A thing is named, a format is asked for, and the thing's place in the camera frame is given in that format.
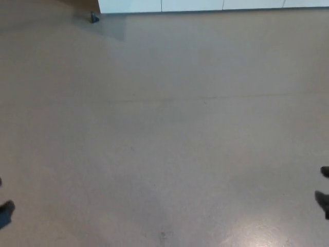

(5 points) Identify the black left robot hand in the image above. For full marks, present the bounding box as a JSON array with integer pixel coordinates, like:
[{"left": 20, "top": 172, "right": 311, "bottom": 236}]
[{"left": 0, "top": 177, "right": 15, "bottom": 230}]

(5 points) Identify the white locker cabinet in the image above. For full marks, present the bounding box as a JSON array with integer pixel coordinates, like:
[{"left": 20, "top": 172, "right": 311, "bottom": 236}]
[{"left": 98, "top": 0, "right": 329, "bottom": 13}]

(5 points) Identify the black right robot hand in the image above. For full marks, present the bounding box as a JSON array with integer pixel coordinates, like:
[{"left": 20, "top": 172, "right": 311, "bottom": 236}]
[{"left": 315, "top": 166, "right": 329, "bottom": 221}]

